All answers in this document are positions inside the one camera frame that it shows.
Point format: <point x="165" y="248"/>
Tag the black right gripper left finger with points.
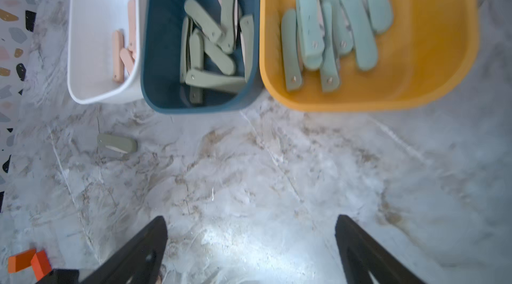
<point x="139" y="260"/>

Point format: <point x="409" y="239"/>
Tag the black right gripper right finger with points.
<point x="364" y="259"/>

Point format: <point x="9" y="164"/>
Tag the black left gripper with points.
<point x="62" y="276"/>

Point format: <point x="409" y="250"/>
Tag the pink knife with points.
<point x="118" y="66"/>
<point x="132" y="44"/>

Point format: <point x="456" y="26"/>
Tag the pink knife diagonal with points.
<point x="127" y="59"/>

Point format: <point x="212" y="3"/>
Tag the mint knife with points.
<point x="364" y="44"/>

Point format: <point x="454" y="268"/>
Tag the green knife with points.
<point x="203" y="19"/>
<point x="125" y="145"/>

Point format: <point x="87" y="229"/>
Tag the yellow storage box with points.
<point x="307" y="61"/>

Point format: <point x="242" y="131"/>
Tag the white storage box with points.
<point x="90" y="64"/>

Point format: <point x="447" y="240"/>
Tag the dark teal storage box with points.
<point x="184" y="72"/>

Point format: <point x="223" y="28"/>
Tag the orange block large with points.
<point x="41" y="265"/>

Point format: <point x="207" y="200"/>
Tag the orange block small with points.
<point x="21" y="261"/>

